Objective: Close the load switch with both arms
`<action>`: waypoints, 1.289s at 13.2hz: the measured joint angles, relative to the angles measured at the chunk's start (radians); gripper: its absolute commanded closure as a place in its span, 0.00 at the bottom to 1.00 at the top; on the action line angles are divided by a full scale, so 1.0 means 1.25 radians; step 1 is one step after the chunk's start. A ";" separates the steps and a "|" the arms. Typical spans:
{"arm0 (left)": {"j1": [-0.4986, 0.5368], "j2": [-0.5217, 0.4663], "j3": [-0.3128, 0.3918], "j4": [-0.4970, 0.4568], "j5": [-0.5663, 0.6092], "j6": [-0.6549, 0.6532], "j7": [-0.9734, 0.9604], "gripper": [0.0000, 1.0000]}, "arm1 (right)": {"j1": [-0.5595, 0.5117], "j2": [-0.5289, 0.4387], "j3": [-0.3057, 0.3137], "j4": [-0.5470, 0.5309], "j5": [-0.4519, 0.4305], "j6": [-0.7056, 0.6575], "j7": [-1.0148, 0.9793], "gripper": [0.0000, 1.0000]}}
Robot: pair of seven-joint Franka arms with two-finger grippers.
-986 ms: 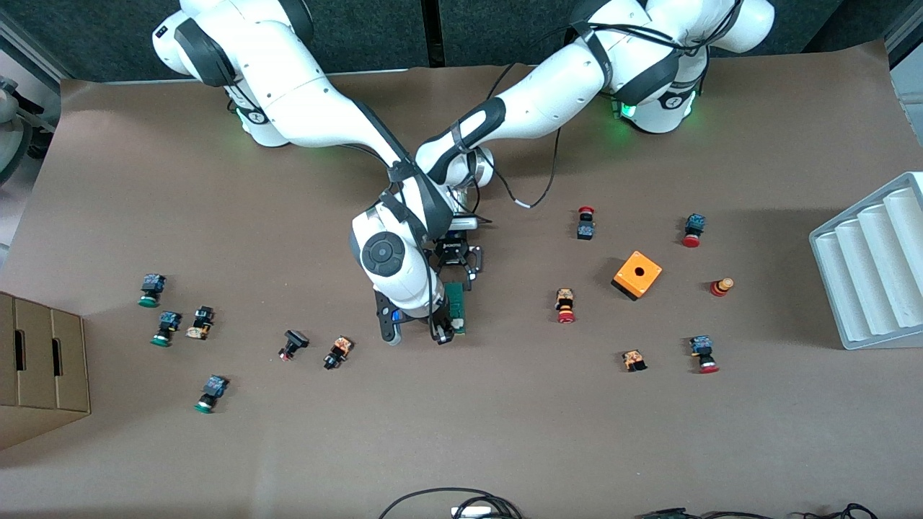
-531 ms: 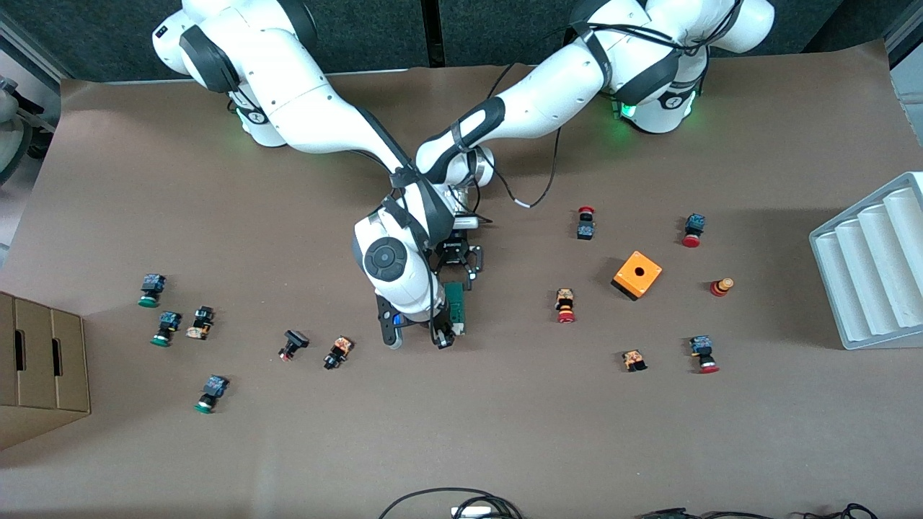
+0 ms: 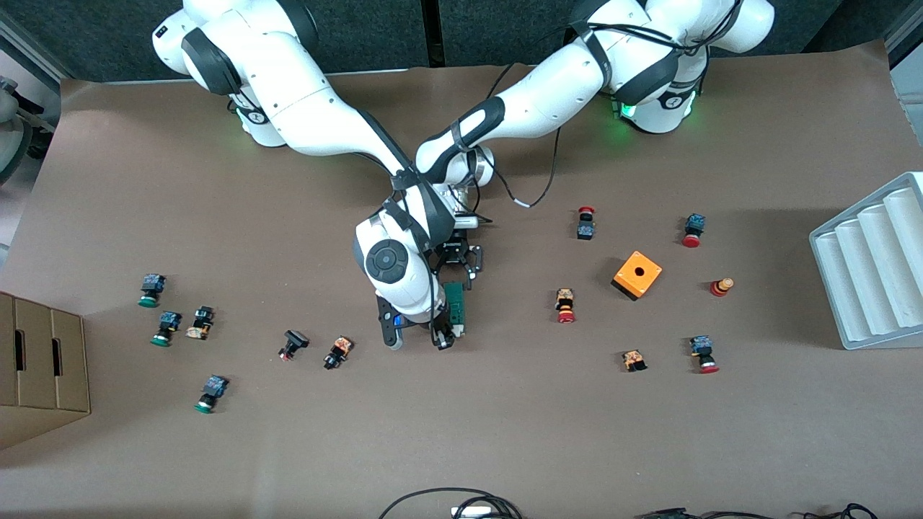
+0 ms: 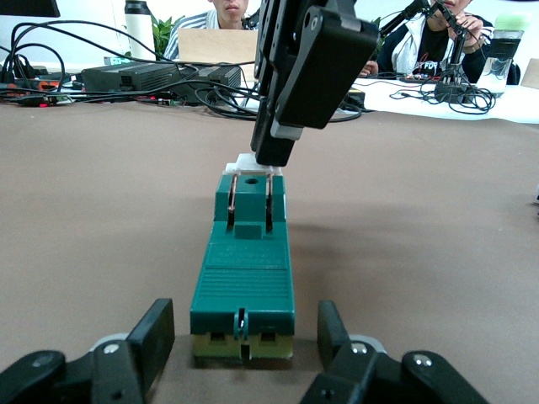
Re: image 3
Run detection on green load switch white lever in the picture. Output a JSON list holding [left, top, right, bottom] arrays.
[[444, 281, 469, 338]]

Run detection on black indicator lamp red terminals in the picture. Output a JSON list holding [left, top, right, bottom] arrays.
[[278, 329, 311, 363]]

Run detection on orange box with round hole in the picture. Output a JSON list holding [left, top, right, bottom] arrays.
[[611, 249, 663, 302]]

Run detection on green mushroom button blue block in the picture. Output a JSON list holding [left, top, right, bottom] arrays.
[[193, 373, 230, 415], [149, 310, 183, 348], [137, 272, 168, 309]]

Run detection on brown cardboard box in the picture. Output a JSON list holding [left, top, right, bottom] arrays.
[[0, 291, 92, 451]]

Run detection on grey ribbed plastic tray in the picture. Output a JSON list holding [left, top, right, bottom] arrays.
[[808, 172, 923, 352]]

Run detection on grey black background equipment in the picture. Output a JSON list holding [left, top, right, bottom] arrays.
[[0, 72, 57, 187]]

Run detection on black selector switch orange block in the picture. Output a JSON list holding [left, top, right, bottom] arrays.
[[322, 335, 354, 371], [185, 305, 216, 341]]

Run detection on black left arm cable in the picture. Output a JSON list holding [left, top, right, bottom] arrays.
[[490, 61, 565, 210]]

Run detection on black looped floor cable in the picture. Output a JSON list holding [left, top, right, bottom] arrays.
[[377, 487, 525, 519]]

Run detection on black cable bundle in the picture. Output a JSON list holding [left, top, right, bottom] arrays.
[[635, 502, 880, 519]]

